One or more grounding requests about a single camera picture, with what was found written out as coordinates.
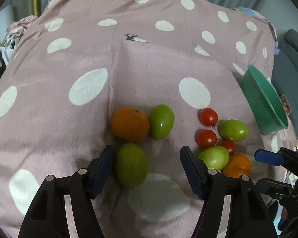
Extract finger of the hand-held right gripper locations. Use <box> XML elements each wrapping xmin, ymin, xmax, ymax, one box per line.
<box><xmin>255</xmin><ymin>178</ymin><xmax>298</xmax><ymax>200</ymax></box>
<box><xmin>254</xmin><ymin>147</ymin><xmax>298</xmax><ymax>179</ymax></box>

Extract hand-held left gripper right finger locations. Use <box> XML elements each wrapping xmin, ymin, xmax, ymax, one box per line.
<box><xmin>180</xmin><ymin>146</ymin><xmax>279</xmax><ymax>238</ymax></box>

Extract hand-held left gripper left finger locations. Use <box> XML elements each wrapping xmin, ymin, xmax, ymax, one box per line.
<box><xmin>18</xmin><ymin>144</ymin><xmax>114</xmax><ymax>238</ymax></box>

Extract green jujube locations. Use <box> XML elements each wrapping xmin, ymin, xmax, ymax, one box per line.
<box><xmin>148</xmin><ymin>104</ymin><xmax>175</xmax><ymax>140</ymax></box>
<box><xmin>117</xmin><ymin>142</ymin><xmax>149</xmax><ymax>187</ymax></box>
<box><xmin>197</xmin><ymin>145</ymin><xmax>230</xmax><ymax>170</ymax></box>
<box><xmin>219</xmin><ymin>119</ymin><xmax>249</xmax><ymax>141</ymax></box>

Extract orange mandarin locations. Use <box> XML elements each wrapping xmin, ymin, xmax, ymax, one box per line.
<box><xmin>111</xmin><ymin>107</ymin><xmax>150</xmax><ymax>141</ymax></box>
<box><xmin>222</xmin><ymin>153</ymin><xmax>252</xmax><ymax>178</ymax></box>

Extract red cherry tomato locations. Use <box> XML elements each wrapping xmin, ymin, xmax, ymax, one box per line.
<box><xmin>198</xmin><ymin>108</ymin><xmax>218</xmax><ymax>127</ymax></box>
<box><xmin>217</xmin><ymin>139</ymin><xmax>237</xmax><ymax>155</ymax></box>
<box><xmin>196</xmin><ymin>129</ymin><xmax>218</xmax><ymax>148</ymax></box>

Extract green plastic bowl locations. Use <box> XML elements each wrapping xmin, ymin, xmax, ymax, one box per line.
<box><xmin>240</xmin><ymin>64</ymin><xmax>288</xmax><ymax>135</ymax></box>

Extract clear snack packet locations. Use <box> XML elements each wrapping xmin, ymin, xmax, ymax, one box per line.
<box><xmin>279</xmin><ymin>94</ymin><xmax>291</xmax><ymax>116</ymax></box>

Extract pink polka-dot blanket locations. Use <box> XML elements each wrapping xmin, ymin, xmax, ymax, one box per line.
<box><xmin>0</xmin><ymin>0</ymin><xmax>298</xmax><ymax>238</ymax></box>

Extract grey sofa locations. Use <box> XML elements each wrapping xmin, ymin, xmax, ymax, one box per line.
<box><xmin>271</xmin><ymin>28</ymin><xmax>298</xmax><ymax>154</ymax></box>

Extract colourful printed cloth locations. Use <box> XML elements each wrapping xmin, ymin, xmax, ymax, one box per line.
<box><xmin>232</xmin><ymin>7</ymin><xmax>266</xmax><ymax>20</ymax></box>

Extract pile of light clothes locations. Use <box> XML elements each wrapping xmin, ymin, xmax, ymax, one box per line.
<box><xmin>0</xmin><ymin>15</ymin><xmax>38</xmax><ymax>55</ymax></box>

